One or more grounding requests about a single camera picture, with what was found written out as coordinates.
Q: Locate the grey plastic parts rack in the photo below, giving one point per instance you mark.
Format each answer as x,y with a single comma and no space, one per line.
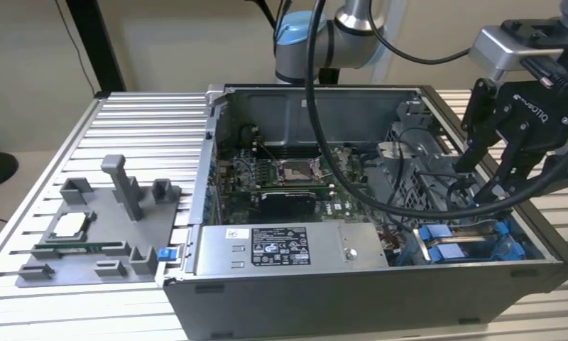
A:
103,213

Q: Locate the green RAM stick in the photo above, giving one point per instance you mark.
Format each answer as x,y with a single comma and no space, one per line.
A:
94,247

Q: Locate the open black PC case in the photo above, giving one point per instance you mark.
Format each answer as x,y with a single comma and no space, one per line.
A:
336,309

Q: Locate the silver CPU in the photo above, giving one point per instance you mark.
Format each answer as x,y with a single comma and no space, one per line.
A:
70,225

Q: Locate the blue case latch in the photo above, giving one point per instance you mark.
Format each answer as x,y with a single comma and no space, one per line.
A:
165,254

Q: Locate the silver power supply unit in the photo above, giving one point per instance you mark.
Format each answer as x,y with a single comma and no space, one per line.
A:
217,255

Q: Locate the black metal post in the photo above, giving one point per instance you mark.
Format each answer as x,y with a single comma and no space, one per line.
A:
95,46

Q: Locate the grey metal disk bay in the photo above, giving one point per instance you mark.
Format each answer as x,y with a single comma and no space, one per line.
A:
390,151

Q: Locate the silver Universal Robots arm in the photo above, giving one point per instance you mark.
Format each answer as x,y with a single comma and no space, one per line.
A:
302,53

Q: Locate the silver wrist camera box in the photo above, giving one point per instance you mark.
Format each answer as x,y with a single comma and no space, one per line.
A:
496,49

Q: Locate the CPU socket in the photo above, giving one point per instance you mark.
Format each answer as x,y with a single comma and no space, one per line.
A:
293,172

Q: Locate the green motherboard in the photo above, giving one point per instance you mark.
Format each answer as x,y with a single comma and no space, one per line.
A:
340,209

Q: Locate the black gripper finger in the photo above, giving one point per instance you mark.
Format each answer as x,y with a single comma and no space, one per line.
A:
480,106
520,163

